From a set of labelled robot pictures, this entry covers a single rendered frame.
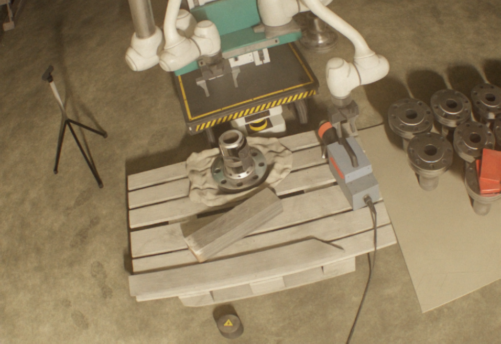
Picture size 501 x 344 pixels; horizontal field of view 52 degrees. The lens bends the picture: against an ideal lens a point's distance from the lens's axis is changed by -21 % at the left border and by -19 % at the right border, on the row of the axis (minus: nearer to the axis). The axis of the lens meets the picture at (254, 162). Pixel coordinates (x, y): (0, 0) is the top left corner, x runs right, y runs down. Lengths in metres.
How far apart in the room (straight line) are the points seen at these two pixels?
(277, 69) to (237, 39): 0.35
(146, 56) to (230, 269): 1.03
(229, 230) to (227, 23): 1.04
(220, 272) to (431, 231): 1.01
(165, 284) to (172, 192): 0.57
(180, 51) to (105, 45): 2.19
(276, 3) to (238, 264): 1.23
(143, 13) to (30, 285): 1.62
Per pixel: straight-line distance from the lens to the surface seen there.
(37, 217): 3.53
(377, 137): 3.26
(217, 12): 3.03
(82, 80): 4.39
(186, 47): 2.56
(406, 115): 3.07
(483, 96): 3.21
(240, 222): 2.70
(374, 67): 2.47
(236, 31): 3.11
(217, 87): 3.24
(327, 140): 2.90
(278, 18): 2.95
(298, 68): 3.25
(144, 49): 2.77
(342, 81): 2.43
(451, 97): 3.16
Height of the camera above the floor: 2.30
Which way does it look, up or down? 45 degrees down
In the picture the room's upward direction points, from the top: 15 degrees counter-clockwise
